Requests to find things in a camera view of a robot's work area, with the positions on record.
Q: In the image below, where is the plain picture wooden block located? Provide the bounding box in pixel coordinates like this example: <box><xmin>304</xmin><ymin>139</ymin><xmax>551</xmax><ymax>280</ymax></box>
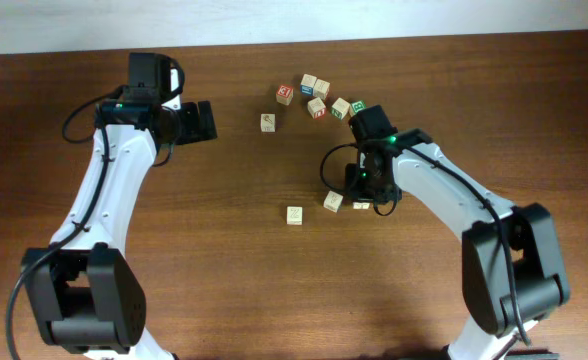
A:
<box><xmin>313</xmin><ymin>79</ymin><xmax>330</xmax><ymax>101</ymax></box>

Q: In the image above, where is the green letter B block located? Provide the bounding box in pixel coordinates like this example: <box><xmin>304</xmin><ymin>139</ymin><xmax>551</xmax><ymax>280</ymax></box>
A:
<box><xmin>349</xmin><ymin>100</ymin><xmax>367</xmax><ymax>117</ymax></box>

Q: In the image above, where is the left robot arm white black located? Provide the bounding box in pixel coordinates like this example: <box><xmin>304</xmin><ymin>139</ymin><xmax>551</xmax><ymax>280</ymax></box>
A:
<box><xmin>5</xmin><ymin>53</ymin><xmax>217</xmax><ymax>359</ymax></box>

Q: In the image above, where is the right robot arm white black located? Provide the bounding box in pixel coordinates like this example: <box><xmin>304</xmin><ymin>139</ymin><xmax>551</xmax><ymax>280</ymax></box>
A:
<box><xmin>345</xmin><ymin>106</ymin><xmax>570</xmax><ymax>359</ymax></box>

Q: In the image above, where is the carrot picture wooden block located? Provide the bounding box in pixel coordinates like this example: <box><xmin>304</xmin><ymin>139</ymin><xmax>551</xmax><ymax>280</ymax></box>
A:
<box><xmin>260</xmin><ymin>114</ymin><xmax>276</xmax><ymax>133</ymax></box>

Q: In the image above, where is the green sided wooden block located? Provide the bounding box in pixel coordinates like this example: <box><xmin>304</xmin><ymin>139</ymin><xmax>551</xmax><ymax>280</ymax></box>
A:
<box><xmin>330</xmin><ymin>98</ymin><xmax>350</xmax><ymax>120</ymax></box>

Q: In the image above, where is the blue sided wooden block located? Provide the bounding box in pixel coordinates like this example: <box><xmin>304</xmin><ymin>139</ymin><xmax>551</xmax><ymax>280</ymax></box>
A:
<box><xmin>300</xmin><ymin>74</ymin><xmax>317</xmax><ymax>96</ymax></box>

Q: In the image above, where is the red sided wooden block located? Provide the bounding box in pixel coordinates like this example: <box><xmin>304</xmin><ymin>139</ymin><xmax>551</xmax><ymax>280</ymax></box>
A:
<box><xmin>307</xmin><ymin>97</ymin><xmax>327</xmax><ymax>119</ymax></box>

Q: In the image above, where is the blue edged wooden block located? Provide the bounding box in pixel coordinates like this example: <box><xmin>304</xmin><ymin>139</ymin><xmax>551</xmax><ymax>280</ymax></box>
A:
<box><xmin>323</xmin><ymin>190</ymin><xmax>344</xmax><ymax>213</ymax></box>

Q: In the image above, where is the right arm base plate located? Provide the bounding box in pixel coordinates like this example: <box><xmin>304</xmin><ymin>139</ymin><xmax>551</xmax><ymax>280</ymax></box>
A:
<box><xmin>439</xmin><ymin>343</ymin><xmax>561</xmax><ymax>360</ymax></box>

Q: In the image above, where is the red number wooden block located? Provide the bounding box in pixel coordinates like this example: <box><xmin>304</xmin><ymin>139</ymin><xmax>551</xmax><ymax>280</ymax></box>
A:
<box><xmin>275</xmin><ymin>85</ymin><xmax>294</xmax><ymax>106</ymax></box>

